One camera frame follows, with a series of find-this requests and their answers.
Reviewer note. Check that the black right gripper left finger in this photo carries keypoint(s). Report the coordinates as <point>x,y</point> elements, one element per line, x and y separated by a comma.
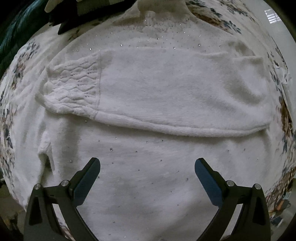
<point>41,222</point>

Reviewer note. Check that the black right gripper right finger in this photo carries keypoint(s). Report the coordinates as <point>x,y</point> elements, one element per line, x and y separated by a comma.
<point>253,220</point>

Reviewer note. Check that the white fluffy small garment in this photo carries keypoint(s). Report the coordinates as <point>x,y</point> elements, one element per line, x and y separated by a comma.
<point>147,93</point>

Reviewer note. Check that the dark teal knitted garment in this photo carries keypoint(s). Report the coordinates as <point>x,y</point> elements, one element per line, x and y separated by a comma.
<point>26,18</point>

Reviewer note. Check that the floral white bed sheet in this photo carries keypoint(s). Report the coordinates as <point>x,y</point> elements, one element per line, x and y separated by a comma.
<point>219,14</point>

